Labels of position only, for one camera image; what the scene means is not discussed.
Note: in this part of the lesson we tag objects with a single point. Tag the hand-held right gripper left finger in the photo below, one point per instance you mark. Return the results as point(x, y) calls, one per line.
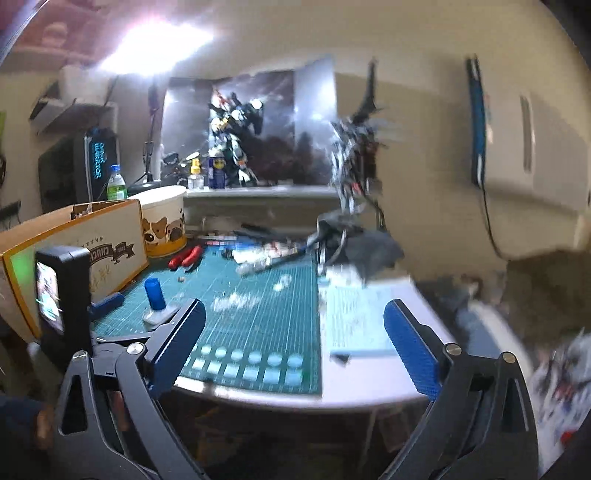
point(184, 332)

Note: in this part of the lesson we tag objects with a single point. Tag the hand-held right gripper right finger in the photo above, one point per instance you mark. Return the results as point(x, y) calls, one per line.
point(411, 346)

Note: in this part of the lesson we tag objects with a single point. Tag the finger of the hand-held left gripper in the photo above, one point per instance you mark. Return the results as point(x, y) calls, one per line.
point(108, 303)

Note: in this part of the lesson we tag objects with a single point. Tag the blue cap square bottle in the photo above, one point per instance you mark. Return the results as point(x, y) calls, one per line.
point(155, 295)

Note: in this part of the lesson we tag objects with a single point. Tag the brown cardboard box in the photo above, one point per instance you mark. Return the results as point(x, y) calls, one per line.
point(69, 240)

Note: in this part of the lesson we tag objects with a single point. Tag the person's left forearm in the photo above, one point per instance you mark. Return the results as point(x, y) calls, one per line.
point(18, 438)

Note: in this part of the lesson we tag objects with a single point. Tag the white desktop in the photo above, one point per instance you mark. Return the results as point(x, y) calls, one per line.
point(369, 392)

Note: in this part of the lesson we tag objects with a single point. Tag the pile of plastic shavings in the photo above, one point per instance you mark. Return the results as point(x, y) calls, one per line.
point(235, 302)

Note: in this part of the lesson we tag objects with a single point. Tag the light blue decal sheet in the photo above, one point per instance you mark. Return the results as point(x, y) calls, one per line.
point(355, 318)

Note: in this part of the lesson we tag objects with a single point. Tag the green cutting mat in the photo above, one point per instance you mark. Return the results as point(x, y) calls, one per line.
point(277, 323)

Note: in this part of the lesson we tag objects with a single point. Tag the grey cloth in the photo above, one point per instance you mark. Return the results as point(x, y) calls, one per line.
point(369, 249)

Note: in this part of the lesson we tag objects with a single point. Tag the white dog print bucket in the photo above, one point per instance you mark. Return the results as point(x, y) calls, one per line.
point(161, 212)

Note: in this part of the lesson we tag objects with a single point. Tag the green drink bottle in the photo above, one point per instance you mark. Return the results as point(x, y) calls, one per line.
point(117, 187)

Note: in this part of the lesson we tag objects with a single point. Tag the black computer tower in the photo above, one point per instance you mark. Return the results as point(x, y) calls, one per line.
point(97, 161)

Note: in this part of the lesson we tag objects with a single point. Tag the dark brown blanket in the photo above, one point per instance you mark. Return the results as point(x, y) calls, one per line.
point(545, 295)

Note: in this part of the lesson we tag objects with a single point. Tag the clear bottle with yellow cap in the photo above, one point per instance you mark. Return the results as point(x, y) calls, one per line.
point(196, 177)

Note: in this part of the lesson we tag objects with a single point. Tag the colourful printed sheets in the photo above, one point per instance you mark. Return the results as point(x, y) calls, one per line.
point(563, 387)

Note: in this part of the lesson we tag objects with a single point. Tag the white shelf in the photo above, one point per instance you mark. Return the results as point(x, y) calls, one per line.
point(258, 191)

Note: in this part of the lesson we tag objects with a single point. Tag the blue and yellow spray can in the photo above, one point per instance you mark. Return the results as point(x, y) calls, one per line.
point(218, 173)

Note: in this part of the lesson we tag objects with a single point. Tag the black lamp stand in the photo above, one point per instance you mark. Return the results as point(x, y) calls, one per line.
point(150, 138)

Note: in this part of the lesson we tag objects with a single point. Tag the silver winged robot model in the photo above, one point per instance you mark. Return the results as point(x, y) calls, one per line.
point(360, 152)

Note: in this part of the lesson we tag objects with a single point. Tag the white and blue robot model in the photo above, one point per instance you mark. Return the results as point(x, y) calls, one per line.
point(235, 134)

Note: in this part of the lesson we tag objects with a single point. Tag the white box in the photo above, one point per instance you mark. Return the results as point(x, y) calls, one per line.
point(78, 85)

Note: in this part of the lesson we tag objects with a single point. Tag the lightning backdrop board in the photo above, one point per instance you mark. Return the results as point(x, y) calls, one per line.
point(286, 120)

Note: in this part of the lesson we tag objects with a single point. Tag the white wall appliance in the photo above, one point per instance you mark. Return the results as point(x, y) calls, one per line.
point(531, 147)

